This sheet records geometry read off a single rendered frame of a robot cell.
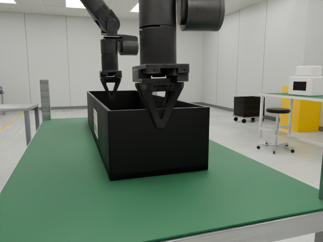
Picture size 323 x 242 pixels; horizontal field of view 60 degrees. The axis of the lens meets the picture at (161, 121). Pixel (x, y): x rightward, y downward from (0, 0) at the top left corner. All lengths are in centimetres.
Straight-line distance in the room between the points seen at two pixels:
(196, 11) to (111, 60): 57
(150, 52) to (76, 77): 939
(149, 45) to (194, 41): 1042
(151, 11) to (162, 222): 29
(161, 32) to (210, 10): 8
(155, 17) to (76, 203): 28
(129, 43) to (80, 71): 883
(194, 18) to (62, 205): 32
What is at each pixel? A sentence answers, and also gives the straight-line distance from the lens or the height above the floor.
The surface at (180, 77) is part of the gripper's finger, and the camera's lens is 41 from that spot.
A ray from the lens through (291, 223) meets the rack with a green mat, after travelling 39.
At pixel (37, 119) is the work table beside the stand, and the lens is 347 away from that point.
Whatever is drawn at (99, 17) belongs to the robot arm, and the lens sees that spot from 96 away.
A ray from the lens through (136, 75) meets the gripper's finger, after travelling 45.
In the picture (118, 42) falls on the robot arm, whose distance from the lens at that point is 101.
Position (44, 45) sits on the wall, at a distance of 987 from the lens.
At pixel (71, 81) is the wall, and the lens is 980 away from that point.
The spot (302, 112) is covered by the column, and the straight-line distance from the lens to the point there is 615.
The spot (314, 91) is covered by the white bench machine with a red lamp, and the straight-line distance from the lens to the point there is 482.
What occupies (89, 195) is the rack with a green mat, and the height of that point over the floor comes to 95.
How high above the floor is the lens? 111
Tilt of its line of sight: 9 degrees down
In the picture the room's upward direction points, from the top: straight up
